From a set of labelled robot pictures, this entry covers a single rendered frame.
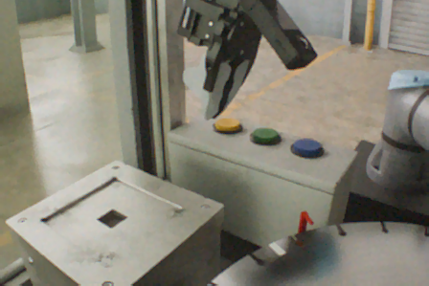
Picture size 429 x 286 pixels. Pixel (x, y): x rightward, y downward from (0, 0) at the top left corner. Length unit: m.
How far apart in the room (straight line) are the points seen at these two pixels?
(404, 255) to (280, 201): 0.26
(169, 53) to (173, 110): 0.10
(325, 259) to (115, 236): 0.21
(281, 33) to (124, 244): 0.28
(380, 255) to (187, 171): 0.38
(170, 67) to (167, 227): 0.29
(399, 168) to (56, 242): 0.62
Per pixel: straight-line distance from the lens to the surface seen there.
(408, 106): 0.73
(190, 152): 0.60
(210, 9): 0.46
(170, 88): 0.61
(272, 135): 0.58
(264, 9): 0.44
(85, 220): 0.44
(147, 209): 0.44
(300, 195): 0.53
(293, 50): 0.42
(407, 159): 0.79
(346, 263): 0.31
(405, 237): 0.35
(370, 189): 0.79
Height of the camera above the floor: 1.16
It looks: 25 degrees down
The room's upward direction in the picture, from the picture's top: straight up
